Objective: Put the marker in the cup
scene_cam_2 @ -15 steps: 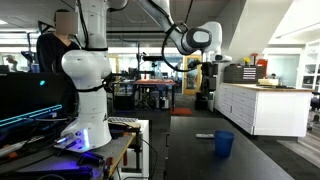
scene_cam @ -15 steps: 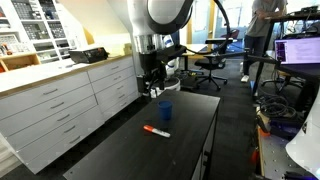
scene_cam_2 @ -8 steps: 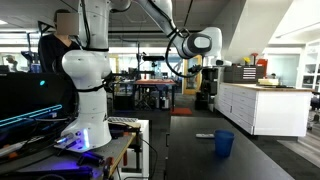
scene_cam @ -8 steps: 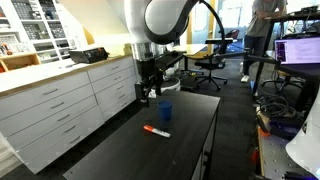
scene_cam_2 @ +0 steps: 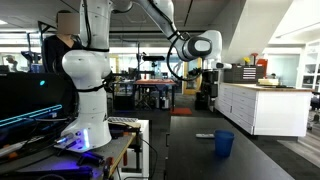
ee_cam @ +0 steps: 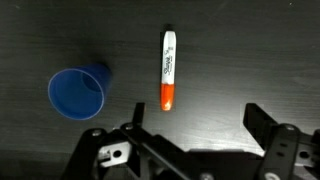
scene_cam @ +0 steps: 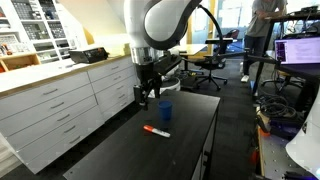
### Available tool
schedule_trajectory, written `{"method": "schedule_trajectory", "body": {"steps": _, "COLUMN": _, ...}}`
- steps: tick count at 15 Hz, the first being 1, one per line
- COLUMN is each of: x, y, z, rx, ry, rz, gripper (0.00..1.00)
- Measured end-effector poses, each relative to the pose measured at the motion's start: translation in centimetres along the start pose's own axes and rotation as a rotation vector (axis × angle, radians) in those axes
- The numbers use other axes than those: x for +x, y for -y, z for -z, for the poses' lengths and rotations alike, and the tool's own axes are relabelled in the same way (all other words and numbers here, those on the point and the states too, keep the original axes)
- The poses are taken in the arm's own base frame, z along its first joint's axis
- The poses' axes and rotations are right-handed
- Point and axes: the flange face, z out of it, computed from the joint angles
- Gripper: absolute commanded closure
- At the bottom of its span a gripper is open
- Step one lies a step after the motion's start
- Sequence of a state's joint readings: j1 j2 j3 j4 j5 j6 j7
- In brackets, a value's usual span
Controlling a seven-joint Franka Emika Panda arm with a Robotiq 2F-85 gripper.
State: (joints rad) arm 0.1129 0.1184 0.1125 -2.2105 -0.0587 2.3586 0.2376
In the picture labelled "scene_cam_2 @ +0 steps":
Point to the red box on chest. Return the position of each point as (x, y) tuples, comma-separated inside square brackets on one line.
[(262, 65)]

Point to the black office chair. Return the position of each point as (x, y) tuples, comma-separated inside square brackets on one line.
[(315, 103)]

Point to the white wall shelf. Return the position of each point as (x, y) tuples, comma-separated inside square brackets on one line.
[(311, 66)]

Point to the person in black sweater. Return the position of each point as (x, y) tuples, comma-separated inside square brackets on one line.
[(55, 50)]

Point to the laptop with cyan glow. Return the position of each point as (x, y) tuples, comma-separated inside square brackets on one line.
[(26, 116)]

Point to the red topped workbench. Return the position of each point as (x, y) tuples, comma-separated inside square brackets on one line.
[(155, 82)]

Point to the small yellow object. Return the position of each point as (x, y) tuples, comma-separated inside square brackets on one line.
[(246, 61)]

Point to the blue plastic cup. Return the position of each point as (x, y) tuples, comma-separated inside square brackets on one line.
[(224, 145)]

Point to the grey robot mounting table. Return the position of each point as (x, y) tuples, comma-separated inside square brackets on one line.
[(43, 165)]

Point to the white pedestal cabinet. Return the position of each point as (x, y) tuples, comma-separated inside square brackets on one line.
[(145, 150)]

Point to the white drawer cabinet wood top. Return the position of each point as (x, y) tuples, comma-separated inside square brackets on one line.
[(280, 113)]

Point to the black floor box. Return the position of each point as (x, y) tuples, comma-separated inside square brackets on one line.
[(200, 104)]

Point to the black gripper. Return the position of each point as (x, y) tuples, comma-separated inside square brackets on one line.
[(210, 83)]

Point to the black monitor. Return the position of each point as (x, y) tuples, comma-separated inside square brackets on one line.
[(30, 93)]

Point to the red floor mat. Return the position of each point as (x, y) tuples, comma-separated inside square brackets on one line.
[(181, 111)]

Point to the pale yellow stacked boards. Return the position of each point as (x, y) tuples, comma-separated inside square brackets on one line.
[(268, 82)]

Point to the white marker with orange cap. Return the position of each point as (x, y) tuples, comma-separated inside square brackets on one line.
[(204, 136)]

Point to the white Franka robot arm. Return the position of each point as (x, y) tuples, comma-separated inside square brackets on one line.
[(86, 66)]

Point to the dark metal tool chest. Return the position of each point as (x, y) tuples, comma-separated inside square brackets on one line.
[(235, 75)]

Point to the yellow framed glass door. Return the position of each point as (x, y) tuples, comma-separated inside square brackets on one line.
[(185, 85)]

